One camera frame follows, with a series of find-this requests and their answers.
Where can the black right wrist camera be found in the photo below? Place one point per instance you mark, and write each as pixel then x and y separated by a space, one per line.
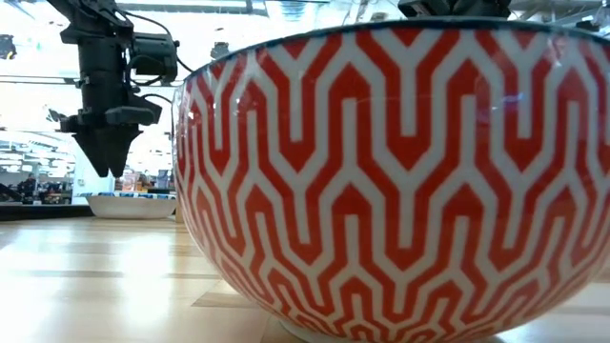
pixel 421 7

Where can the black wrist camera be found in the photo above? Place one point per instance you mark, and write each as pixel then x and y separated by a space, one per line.
pixel 155 57
pixel 421 7

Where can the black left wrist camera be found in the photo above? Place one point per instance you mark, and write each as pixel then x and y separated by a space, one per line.
pixel 155 57

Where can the dark ceiling lamp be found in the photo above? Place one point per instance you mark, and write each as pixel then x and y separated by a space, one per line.
pixel 220 50

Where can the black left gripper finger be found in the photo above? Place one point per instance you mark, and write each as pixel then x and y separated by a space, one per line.
pixel 95 150
pixel 120 147

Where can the wooden shelf leg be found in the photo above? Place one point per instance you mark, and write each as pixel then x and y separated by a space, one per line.
pixel 178 214

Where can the person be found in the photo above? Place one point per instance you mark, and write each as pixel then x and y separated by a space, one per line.
pixel 28 187

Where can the black table edge strip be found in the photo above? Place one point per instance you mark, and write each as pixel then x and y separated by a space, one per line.
pixel 43 212

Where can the blue rimmed white bowl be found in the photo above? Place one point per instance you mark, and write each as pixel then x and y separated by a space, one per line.
pixel 131 207

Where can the red white patterned bowl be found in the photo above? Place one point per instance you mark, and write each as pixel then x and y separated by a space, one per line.
pixel 381 190

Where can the dark angular ceiling fixture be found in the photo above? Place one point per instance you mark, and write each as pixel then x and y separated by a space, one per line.
pixel 54 115

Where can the dark fixture with yellow spot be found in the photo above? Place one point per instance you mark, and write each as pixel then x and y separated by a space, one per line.
pixel 7 46

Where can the black curved frame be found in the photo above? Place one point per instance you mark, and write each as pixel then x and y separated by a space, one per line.
pixel 9 193

